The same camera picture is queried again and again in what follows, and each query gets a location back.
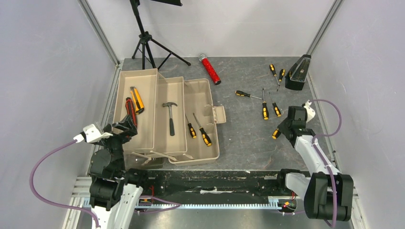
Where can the black steel claw hammer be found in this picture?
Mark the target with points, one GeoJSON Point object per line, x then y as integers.
{"type": "Point", "coordinates": [171, 123]}

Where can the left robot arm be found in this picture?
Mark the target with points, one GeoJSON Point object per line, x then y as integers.
{"type": "Point", "coordinates": [115, 190]}

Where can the orange black utility knife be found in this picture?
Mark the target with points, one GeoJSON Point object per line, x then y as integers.
{"type": "Point", "coordinates": [137, 100]}

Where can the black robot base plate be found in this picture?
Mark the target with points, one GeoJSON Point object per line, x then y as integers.
{"type": "Point", "coordinates": [224, 186]}

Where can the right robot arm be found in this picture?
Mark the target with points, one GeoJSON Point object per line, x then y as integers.
{"type": "Point", "coordinates": [316, 164]}

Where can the black camera tripod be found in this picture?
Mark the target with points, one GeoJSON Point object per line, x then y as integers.
{"type": "Point", "coordinates": [143, 44]}

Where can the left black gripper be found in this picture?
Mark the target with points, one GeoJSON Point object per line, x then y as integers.
{"type": "Point", "coordinates": [128, 126]}

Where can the yellow black screwdriver large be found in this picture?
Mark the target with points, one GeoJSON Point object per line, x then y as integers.
{"type": "Point", "coordinates": [205, 137]}

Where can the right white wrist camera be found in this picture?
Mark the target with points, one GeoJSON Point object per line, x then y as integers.
{"type": "Point", "coordinates": [310, 111]}

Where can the black clear-lid tool case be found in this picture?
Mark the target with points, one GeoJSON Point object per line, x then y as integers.
{"type": "Point", "coordinates": [296, 76]}

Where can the yellow black screwdriver small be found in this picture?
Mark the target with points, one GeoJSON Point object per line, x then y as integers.
{"type": "Point", "coordinates": [190, 128]}

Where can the red black utility knife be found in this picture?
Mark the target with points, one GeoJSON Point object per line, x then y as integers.
{"type": "Point", "coordinates": [129, 105]}

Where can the yellow black screwdriver vertical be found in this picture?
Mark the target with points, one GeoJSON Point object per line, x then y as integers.
{"type": "Point", "coordinates": [265, 112]}

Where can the red glitter flashlight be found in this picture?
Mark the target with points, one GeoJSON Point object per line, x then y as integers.
{"type": "Point", "coordinates": [211, 71]}

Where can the translucent brown plastic toolbox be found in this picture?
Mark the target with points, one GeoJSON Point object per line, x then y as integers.
{"type": "Point", "coordinates": [153, 143]}

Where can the aluminium frame rail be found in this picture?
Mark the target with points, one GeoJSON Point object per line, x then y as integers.
{"type": "Point", "coordinates": [208, 216]}

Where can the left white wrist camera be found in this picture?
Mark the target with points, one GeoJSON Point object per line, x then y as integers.
{"type": "Point", "coordinates": [91, 134]}

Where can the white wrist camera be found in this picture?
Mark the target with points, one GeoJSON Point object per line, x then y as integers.
{"type": "Point", "coordinates": [310, 111]}
{"type": "Point", "coordinates": [91, 134]}

